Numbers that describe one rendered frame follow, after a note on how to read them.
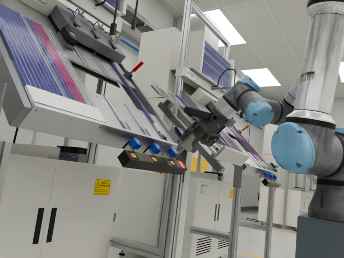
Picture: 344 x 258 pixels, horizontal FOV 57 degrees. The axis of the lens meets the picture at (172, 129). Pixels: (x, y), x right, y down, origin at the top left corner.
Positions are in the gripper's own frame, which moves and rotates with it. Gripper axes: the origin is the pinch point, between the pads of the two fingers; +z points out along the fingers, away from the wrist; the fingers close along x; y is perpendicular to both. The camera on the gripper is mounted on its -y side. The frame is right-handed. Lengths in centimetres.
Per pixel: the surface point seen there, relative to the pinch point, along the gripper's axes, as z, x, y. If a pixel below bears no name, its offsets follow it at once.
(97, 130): 3.6, -36.8, -2.4
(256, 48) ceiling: -79, 417, -245
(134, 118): 3.1, -12.2, -14.5
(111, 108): 3.1, -23.2, -15.9
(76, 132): 5.7, -42.7, -2.4
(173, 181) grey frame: 14.2, 10.8, 3.9
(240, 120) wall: 46, 581, -236
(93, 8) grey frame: -8, -6, -81
